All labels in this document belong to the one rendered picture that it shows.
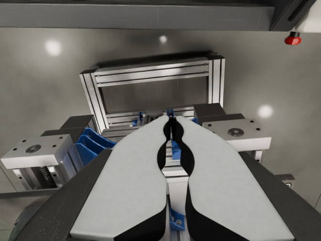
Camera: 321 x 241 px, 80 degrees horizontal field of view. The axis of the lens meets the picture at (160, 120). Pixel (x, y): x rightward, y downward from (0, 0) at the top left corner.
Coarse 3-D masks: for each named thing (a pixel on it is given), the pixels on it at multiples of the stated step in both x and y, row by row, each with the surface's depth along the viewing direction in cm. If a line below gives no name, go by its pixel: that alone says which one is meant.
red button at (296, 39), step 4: (292, 32) 49; (296, 32) 48; (288, 36) 50; (292, 36) 49; (296, 36) 49; (288, 40) 49; (292, 40) 49; (296, 40) 48; (300, 40) 49; (292, 44) 49; (296, 44) 49
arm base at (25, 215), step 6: (24, 210) 48; (30, 210) 47; (36, 210) 47; (24, 216) 46; (30, 216) 45; (18, 222) 45; (24, 222) 45; (18, 228) 44; (12, 234) 44; (12, 240) 43
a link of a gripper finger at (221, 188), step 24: (192, 144) 9; (216, 144) 9; (192, 168) 8; (216, 168) 8; (240, 168) 8; (192, 192) 7; (216, 192) 7; (240, 192) 7; (264, 192) 7; (192, 216) 6; (216, 216) 6; (240, 216) 6; (264, 216) 6; (216, 240) 6; (240, 240) 5; (264, 240) 5; (288, 240) 5
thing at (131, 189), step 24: (168, 120) 11; (120, 144) 9; (144, 144) 9; (120, 168) 8; (144, 168) 8; (96, 192) 7; (120, 192) 7; (144, 192) 7; (96, 216) 6; (120, 216) 6; (144, 216) 6; (96, 240) 5; (120, 240) 6; (144, 240) 6
